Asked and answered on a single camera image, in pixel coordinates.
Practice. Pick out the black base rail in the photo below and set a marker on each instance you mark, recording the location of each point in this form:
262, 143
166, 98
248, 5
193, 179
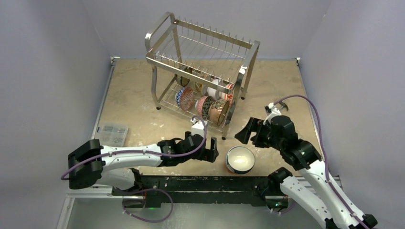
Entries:
272, 202

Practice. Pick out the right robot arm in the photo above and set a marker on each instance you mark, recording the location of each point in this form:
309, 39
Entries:
327, 203

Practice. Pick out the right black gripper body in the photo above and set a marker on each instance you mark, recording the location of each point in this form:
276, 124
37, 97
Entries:
257, 134

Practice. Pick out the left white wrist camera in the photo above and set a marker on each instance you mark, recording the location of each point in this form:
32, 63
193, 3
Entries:
197, 127

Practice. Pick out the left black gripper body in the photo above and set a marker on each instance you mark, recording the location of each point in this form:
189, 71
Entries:
204, 154

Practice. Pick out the clear plastic screw box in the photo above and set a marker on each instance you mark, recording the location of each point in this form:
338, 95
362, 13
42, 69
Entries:
111, 134

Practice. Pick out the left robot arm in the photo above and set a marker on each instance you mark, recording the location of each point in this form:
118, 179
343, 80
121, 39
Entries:
93, 163

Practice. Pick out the brown glazed bowl stack top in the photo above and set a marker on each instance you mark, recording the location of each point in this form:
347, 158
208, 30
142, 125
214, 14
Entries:
218, 111

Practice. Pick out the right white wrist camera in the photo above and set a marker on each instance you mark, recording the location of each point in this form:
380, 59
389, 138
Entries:
271, 111

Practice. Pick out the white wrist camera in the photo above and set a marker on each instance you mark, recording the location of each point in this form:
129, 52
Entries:
197, 127
271, 111

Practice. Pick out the small black hammer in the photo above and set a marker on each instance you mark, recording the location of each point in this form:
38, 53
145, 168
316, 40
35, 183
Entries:
283, 106

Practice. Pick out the black leaf patterned bowl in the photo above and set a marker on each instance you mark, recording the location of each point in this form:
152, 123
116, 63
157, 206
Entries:
203, 105

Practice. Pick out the white blue-rimmed bowl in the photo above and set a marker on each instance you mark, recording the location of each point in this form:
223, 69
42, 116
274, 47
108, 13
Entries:
239, 160

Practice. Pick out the aluminium frame rail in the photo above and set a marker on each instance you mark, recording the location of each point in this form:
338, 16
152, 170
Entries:
206, 189

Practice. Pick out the steel two-tier dish rack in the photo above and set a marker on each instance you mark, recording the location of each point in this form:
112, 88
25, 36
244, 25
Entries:
201, 54

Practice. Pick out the orange patterned bowl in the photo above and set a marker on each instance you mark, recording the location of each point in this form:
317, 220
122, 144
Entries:
229, 97

